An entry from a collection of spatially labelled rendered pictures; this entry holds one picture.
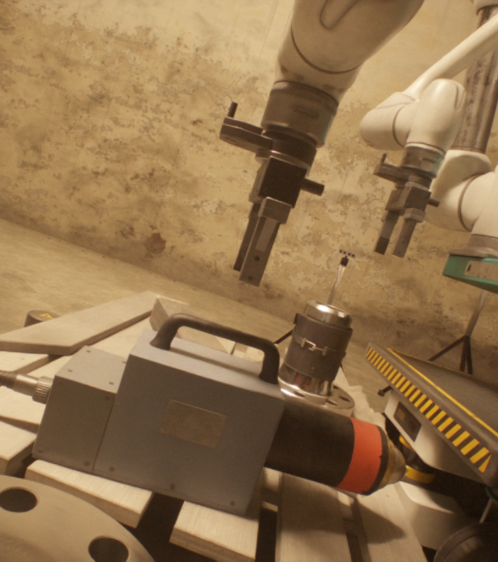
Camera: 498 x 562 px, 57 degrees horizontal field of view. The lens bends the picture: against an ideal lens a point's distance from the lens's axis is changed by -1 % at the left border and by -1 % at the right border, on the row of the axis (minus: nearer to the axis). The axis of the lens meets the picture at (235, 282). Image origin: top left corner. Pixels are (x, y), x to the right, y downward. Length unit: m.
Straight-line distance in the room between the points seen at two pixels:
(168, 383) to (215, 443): 0.10
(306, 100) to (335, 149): 2.89
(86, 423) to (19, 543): 0.28
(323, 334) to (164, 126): 2.78
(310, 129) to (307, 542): 0.52
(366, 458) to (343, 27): 0.52
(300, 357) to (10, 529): 0.81
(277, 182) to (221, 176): 2.92
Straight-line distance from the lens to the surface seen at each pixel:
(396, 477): 0.74
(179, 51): 3.78
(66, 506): 0.41
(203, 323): 0.63
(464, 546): 0.90
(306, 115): 0.61
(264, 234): 0.54
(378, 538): 0.77
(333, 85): 0.62
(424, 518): 1.01
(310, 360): 1.08
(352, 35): 0.49
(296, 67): 0.61
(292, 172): 0.57
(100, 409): 0.61
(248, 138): 0.60
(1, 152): 4.13
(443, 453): 0.96
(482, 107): 1.47
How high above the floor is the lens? 0.49
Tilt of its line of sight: 6 degrees down
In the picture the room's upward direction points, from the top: 19 degrees clockwise
